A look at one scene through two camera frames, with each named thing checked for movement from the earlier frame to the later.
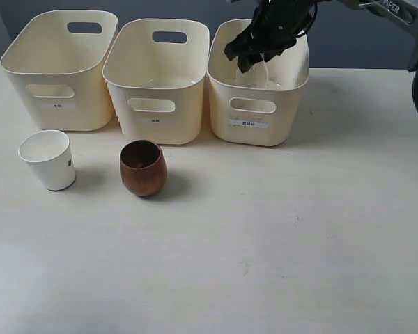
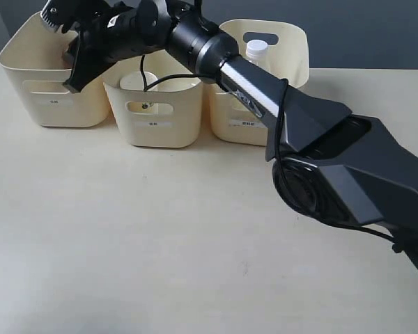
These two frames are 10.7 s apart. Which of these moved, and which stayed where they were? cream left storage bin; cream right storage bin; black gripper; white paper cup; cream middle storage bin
Moved: white paper cup; black gripper
Stayed: cream left storage bin; cream right storage bin; cream middle storage bin
